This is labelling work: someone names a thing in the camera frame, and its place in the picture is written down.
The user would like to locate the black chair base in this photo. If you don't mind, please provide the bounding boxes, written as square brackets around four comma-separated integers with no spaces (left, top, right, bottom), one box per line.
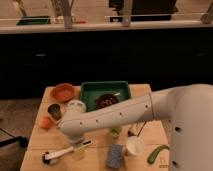
[0,133,29,148]

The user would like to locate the green tray on counter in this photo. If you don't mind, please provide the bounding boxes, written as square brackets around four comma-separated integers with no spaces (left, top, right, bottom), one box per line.
[16,16,50,26]

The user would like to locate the brown snack box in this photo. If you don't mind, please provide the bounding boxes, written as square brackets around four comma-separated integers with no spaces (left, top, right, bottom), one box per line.
[127,122,146,137]

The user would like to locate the orange plastic bowl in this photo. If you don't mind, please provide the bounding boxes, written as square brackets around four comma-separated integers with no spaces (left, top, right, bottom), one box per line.
[50,83,75,102]

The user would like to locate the orange fruit toy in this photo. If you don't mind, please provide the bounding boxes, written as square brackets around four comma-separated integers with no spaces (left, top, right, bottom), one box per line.
[38,116,53,130]

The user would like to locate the green plastic tray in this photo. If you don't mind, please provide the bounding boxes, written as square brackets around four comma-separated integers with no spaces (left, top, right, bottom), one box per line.
[79,81,131,112]

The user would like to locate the green cucumber toy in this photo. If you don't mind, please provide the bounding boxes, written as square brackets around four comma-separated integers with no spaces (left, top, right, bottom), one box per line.
[147,145,170,165]

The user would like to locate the blue sponge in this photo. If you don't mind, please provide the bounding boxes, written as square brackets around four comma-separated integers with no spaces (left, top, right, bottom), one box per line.
[106,144,122,169]

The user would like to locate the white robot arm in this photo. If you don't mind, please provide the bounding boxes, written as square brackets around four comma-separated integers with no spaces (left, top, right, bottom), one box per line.
[59,84,213,171]

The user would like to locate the dark bowl with nuts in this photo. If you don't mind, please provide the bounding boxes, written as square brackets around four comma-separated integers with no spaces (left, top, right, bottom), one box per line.
[95,94,119,109]

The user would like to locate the green plastic cup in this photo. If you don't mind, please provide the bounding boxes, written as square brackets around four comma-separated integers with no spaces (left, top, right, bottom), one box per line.
[109,127,122,138]

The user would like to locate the dark metal cup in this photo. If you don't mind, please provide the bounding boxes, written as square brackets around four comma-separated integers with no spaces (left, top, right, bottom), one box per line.
[48,104,62,120]

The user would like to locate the white dish brush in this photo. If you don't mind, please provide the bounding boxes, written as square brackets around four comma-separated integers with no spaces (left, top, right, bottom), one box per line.
[42,140,92,165]

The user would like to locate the white mug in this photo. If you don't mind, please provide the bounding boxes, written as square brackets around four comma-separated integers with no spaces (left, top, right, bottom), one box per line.
[124,136,144,157]

